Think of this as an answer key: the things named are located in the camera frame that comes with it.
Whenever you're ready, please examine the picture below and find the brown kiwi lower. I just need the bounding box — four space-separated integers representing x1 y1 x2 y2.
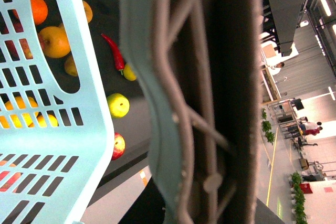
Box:
64 55 78 77

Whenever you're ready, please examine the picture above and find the red yellow apple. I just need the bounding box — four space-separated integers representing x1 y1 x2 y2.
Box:
5 39 33 60

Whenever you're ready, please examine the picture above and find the yellow green pear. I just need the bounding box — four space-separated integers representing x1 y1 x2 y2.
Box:
123 63 137 81

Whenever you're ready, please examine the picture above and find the yellow lemon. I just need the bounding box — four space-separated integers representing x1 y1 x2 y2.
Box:
28 114 58 127
1 97 33 129

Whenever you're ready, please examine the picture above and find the red apple front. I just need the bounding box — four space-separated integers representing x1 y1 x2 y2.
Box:
111 132 126 161

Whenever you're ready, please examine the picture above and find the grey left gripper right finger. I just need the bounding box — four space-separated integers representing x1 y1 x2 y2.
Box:
209 0 261 223

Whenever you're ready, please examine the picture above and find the red chili pepper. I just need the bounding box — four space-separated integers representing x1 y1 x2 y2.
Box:
101 34 125 75

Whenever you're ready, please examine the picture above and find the green apple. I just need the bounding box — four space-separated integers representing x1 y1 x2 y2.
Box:
107 93 130 119

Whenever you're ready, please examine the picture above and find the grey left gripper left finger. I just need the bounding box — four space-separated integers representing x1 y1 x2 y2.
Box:
119 0 236 223

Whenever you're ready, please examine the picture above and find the small tangerine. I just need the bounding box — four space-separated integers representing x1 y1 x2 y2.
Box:
30 0 48 25

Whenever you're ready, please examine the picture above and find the yellow orange apple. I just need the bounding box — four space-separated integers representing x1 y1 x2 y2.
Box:
82 1 93 23
39 26 71 58

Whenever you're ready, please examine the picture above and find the light blue shopping basket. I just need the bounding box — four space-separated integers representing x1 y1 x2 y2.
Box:
1 0 114 223

